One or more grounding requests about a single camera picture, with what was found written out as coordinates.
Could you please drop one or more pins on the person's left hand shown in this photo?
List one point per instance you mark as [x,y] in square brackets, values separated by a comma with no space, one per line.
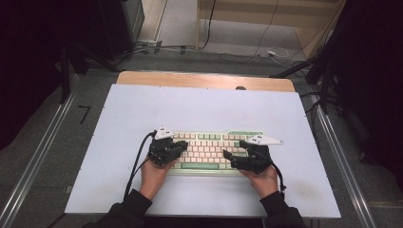
[153,180]

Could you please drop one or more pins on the green and pink keyboard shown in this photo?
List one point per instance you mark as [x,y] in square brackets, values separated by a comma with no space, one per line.
[206,152]

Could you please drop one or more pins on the aluminium floor rail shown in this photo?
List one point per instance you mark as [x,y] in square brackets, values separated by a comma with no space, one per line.
[347,167]
[34,163]

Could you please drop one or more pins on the grey power strip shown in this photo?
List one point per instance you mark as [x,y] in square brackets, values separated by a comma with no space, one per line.
[149,43]

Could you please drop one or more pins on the light wooden shelf unit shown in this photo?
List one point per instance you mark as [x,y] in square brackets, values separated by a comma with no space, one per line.
[269,19]

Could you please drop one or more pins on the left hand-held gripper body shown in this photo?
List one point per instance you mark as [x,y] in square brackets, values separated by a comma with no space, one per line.
[160,152]

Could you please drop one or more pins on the black cabinet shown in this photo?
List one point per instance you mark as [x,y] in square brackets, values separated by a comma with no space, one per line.
[122,25]

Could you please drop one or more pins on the dark round table grommet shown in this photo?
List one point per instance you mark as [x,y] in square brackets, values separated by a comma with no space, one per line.
[240,87]

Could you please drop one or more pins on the white table mat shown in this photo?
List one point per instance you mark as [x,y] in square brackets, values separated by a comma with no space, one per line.
[196,107]

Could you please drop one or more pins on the dark curtain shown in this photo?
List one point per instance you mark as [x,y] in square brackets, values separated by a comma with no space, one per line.
[31,63]
[374,79]

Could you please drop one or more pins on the person's dark trousers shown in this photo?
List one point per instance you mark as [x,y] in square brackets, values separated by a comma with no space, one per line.
[202,222]

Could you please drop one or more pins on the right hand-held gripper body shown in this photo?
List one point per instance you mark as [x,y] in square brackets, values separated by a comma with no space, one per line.
[258,160]

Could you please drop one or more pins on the person's right hand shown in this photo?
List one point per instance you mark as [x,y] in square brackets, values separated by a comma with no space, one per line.
[264,183]

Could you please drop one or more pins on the black tripod stand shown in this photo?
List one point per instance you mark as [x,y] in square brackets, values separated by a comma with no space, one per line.
[323,79]

